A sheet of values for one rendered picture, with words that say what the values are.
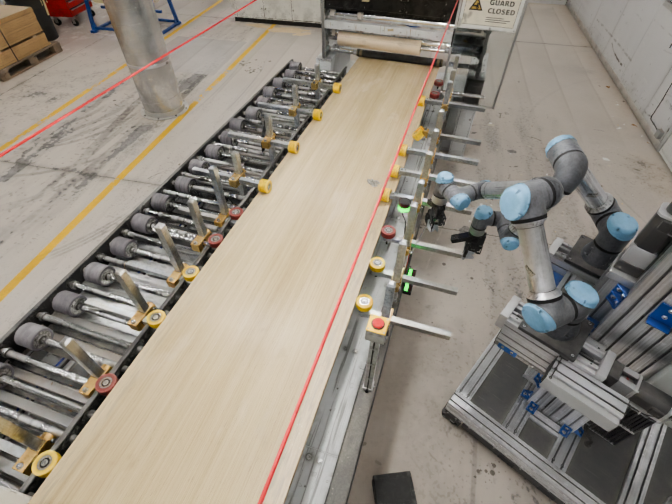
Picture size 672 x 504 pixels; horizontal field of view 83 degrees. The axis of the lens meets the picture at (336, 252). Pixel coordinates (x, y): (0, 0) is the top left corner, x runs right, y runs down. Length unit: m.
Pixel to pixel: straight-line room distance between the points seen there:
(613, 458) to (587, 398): 0.88
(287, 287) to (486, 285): 1.82
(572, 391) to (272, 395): 1.14
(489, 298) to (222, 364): 2.11
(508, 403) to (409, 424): 0.58
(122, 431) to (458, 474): 1.71
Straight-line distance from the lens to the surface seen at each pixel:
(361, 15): 4.10
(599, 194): 2.02
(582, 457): 2.57
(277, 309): 1.79
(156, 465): 1.63
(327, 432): 1.83
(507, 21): 3.89
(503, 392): 2.53
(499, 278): 3.30
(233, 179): 2.41
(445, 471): 2.50
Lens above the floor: 2.37
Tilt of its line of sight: 47 degrees down
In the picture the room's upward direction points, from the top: straight up
